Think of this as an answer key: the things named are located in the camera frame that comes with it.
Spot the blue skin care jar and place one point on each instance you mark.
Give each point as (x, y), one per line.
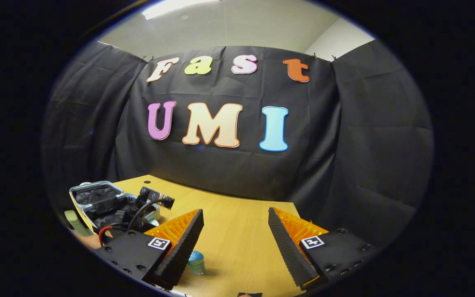
(196, 264)

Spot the light blue suitcase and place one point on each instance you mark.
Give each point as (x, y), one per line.
(97, 194)

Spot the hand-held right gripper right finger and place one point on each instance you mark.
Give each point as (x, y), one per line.
(289, 251)

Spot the pale green rounded container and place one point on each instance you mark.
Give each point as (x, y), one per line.
(74, 222)

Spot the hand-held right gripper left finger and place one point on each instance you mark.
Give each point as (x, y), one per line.
(182, 251)

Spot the black backdrop cloth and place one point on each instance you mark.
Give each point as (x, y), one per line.
(237, 169)

